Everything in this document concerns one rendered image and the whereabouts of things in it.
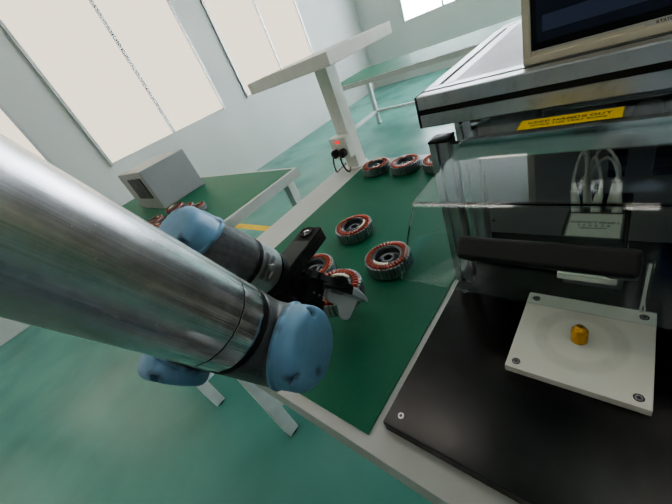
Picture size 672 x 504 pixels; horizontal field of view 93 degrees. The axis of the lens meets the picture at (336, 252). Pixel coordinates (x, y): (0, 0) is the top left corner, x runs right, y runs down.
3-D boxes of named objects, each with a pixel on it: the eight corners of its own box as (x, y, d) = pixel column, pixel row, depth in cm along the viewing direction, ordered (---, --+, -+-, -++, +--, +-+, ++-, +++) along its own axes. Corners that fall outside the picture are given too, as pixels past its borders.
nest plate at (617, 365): (651, 417, 36) (653, 411, 35) (505, 369, 46) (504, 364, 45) (655, 318, 44) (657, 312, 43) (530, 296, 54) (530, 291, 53)
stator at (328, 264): (339, 258, 87) (334, 248, 85) (334, 286, 78) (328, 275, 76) (302, 267, 91) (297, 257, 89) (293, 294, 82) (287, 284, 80)
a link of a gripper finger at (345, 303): (362, 326, 58) (316, 314, 55) (368, 294, 60) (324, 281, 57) (371, 326, 56) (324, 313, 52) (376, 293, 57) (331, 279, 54)
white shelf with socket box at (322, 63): (375, 201, 107) (325, 51, 83) (301, 201, 132) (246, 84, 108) (420, 154, 126) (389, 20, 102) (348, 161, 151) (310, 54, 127)
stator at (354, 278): (351, 323, 57) (345, 308, 55) (303, 316, 64) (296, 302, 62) (374, 281, 65) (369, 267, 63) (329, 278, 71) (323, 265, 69)
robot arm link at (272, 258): (234, 238, 47) (273, 237, 43) (256, 250, 51) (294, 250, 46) (218, 287, 45) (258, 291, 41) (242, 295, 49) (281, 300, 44)
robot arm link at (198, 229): (137, 269, 36) (163, 203, 39) (216, 294, 45) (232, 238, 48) (176, 268, 32) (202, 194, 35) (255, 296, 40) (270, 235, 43)
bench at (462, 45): (519, 125, 293) (515, 32, 253) (345, 149, 431) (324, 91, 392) (541, 91, 341) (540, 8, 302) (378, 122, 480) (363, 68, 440)
